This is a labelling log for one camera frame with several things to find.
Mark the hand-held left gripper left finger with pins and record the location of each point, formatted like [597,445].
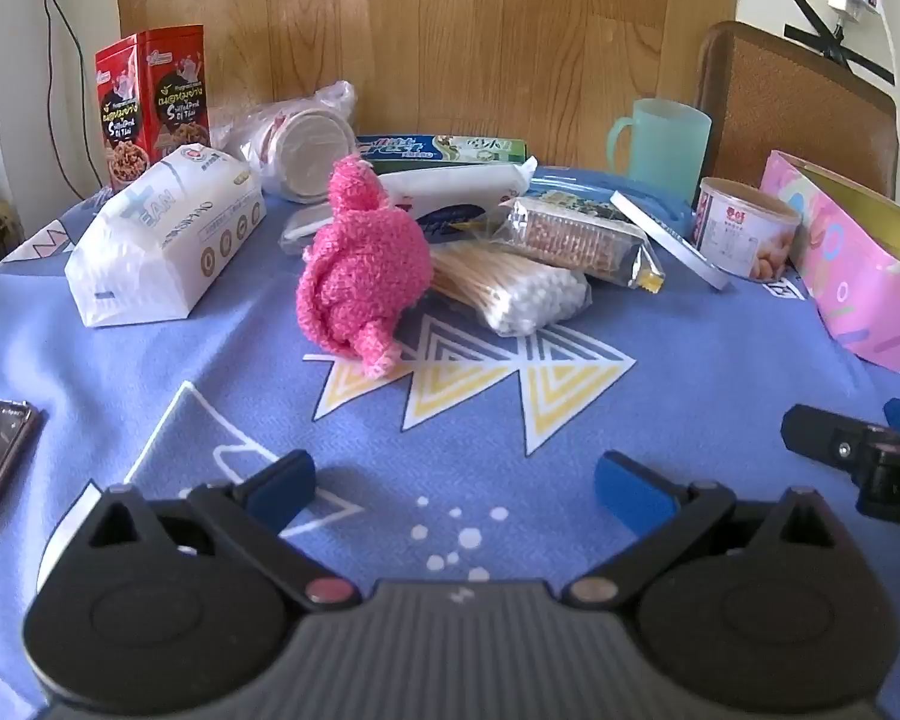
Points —
[285,487]

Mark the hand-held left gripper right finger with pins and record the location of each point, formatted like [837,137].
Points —
[630,491]

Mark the pink patterned box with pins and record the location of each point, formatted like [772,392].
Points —
[847,277]

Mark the bag of cotton swabs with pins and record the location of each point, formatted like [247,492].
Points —
[510,289]

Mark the pink plush toy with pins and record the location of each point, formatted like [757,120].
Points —
[360,262]

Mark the blue printed tablecloth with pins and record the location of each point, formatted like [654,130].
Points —
[195,360]

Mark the white labelled can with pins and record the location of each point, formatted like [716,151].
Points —
[742,236]

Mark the white round lid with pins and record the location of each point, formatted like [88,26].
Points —
[675,244]

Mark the wafer snack packet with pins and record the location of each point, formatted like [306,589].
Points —
[570,232]

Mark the white tissue pack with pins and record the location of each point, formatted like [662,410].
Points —
[157,240]

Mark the dark smartphone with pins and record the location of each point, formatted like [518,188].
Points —
[0,442]

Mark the pale green cup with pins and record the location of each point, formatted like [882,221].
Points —
[667,142]

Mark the plastic bag with round container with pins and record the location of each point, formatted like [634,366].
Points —
[311,150]

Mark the white printed packet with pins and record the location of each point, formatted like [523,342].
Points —
[457,184]

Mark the green and blue toothpaste box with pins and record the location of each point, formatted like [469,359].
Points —
[450,150]

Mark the black tape strips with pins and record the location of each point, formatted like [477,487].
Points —
[832,41]

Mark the red snack box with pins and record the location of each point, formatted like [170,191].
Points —
[172,90]

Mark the large brown cardboard box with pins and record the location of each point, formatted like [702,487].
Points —
[457,37]

